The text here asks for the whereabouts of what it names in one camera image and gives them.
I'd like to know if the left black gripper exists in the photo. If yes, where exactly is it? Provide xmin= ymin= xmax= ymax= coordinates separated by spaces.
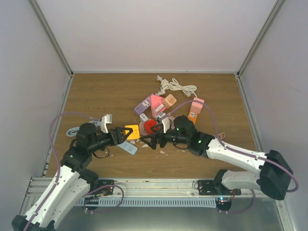
xmin=89 ymin=127 xmax=132 ymax=153

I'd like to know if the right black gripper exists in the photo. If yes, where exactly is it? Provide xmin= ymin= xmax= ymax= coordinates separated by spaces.
xmin=141 ymin=124 xmax=189 ymax=150

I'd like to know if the yellow cube socket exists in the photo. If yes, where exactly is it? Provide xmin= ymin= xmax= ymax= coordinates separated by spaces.
xmin=125 ymin=125 xmax=140 ymax=140

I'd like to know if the red cube socket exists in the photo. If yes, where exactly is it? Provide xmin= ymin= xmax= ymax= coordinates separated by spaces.
xmin=143 ymin=119 xmax=159 ymax=135

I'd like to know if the purple power strip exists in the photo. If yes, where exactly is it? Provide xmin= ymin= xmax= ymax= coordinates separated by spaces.
xmin=134 ymin=94 xmax=153 ymax=115

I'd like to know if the pink triangular power strip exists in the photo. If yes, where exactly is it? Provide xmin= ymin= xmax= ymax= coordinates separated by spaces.
xmin=150 ymin=94 xmax=166 ymax=117

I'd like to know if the beige cube socket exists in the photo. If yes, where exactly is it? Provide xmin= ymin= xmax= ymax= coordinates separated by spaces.
xmin=162 ymin=94 xmax=177 ymax=108

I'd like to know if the orange power strip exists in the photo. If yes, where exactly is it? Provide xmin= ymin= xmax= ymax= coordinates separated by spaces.
xmin=188 ymin=111 xmax=198 ymax=125

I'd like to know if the pink cube socket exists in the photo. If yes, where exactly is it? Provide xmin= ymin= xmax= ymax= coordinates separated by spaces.
xmin=190 ymin=97 xmax=204 ymax=114

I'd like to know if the grey white charger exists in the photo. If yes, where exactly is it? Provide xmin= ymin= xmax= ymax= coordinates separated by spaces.
xmin=139 ymin=113 xmax=149 ymax=123

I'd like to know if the white square plug adapter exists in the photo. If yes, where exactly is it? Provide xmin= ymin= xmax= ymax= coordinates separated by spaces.
xmin=154 ymin=104 xmax=164 ymax=114

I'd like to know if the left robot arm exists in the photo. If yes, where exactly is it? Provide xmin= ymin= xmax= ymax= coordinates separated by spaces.
xmin=12 ymin=123 xmax=133 ymax=231

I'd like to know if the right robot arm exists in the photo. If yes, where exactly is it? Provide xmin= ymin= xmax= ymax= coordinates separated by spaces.
xmin=141 ymin=115 xmax=293 ymax=200

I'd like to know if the pink round power socket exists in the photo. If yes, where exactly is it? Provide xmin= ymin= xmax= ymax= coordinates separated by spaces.
xmin=139 ymin=122 xmax=147 ymax=137

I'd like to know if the blue power strip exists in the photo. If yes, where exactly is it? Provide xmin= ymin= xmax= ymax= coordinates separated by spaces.
xmin=66 ymin=120 xmax=138 ymax=155

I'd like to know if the white usb charger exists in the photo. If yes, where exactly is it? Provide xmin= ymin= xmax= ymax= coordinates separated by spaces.
xmin=218 ymin=133 xmax=226 ymax=140

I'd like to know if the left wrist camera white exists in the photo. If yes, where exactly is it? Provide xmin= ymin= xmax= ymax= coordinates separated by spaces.
xmin=100 ymin=114 xmax=113 ymax=133

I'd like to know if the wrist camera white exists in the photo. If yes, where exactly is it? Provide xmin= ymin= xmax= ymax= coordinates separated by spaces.
xmin=155 ymin=112 xmax=171 ymax=133
xmin=100 ymin=114 xmax=113 ymax=133

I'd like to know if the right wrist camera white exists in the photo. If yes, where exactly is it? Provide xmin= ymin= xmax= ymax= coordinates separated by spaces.
xmin=155 ymin=112 xmax=171 ymax=133

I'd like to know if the aluminium front rail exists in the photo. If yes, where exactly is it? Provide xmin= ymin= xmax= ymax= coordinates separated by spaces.
xmin=26 ymin=178 xmax=253 ymax=198

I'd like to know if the white cord of orange strip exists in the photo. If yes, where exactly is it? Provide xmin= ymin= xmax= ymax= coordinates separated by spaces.
xmin=168 ymin=78 xmax=198 ymax=99

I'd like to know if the slotted cable duct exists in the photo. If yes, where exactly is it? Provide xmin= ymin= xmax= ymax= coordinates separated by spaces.
xmin=86 ymin=197 xmax=216 ymax=208

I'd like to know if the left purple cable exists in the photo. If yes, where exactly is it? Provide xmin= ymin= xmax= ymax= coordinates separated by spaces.
xmin=24 ymin=112 xmax=102 ymax=231

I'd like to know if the left metal frame post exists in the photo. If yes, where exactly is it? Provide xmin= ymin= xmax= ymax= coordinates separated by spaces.
xmin=28 ymin=0 xmax=74 ymax=78

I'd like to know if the metal frame post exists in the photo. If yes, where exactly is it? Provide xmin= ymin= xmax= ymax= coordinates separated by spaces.
xmin=236 ymin=0 xmax=285 ymax=78
xmin=28 ymin=0 xmax=74 ymax=78

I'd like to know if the right metal frame post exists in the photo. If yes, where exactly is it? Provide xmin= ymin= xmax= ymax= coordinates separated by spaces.
xmin=236 ymin=0 xmax=285 ymax=78

